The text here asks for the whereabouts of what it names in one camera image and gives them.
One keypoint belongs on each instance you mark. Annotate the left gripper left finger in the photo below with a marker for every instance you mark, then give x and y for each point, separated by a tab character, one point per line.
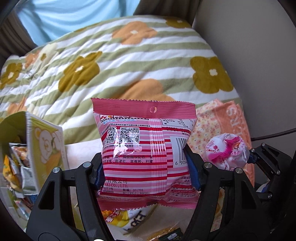
66	207

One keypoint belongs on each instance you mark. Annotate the white yellow chip bag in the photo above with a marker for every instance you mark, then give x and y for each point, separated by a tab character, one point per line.
127	221

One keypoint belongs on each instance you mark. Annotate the light blue window cloth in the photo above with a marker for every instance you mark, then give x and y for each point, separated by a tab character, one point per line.
46	21

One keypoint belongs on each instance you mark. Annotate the pink white candy bag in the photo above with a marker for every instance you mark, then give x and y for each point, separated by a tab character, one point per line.
227	152

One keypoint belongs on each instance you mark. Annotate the green beef cracker pack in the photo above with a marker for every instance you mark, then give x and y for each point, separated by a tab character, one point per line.
167	234

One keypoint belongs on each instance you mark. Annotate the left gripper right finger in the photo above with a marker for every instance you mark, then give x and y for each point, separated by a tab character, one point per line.
243	215

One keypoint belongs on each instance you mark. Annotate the floral striped quilt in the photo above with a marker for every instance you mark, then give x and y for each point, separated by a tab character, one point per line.
135	57

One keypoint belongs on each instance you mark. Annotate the orange floral towel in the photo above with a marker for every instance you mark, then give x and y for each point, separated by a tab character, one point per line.
216	123

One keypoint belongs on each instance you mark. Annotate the brown curtain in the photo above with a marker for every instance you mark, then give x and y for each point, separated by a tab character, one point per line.
15	39
184	9

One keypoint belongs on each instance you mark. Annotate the pink striped snack bag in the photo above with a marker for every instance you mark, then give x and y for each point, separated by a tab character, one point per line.
143	157

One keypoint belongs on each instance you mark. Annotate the left brown curtain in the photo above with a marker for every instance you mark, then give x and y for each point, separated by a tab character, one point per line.
15	39

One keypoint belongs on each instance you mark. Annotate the yellow-green cardboard box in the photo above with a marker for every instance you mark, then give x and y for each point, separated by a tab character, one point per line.
34	147

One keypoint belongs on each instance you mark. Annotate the right brown curtain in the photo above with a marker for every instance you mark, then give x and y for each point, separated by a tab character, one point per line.
184	9

